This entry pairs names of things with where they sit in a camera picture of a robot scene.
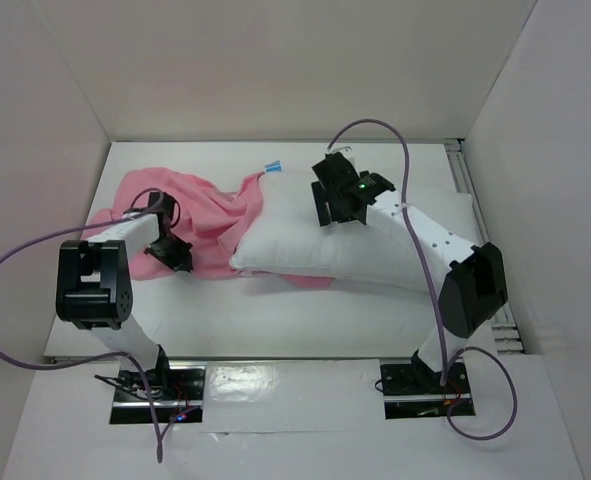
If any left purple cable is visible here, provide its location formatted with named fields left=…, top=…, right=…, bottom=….
left=0, top=188, right=181, bottom=464

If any aluminium frame rail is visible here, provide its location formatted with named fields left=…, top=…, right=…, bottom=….
left=444, top=139, right=527, bottom=355

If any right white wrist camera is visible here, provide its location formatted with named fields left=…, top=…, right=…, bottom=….
left=327, top=146, right=356, bottom=166

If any pink pillowcase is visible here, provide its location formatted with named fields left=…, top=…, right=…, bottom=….
left=87, top=167, right=336, bottom=290

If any white pillow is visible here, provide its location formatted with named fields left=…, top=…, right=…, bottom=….
left=228, top=167, right=476, bottom=301

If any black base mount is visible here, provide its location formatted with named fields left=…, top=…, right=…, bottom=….
left=94, top=365, right=206, bottom=425
left=374, top=359, right=476, bottom=420

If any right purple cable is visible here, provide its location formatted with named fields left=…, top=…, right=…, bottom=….
left=327, top=118, right=520, bottom=441

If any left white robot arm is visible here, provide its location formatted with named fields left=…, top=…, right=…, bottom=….
left=55, top=189, right=193, bottom=399

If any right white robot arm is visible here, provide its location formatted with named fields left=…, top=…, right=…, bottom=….
left=311, top=151, right=508, bottom=392

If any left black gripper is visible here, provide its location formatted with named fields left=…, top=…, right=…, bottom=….
left=143, top=233, right=191, bottom=271

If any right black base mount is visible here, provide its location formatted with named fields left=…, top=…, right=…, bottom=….
left=374, top=359, right=476, bottom=420

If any purple cable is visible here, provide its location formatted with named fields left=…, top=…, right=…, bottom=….
left=327, top=118, right=520, bottom=441
left=0, top=188, right=181, bottom=464

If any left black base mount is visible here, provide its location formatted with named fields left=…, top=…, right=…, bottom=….
left=94, top=365, right=206, bottom=425

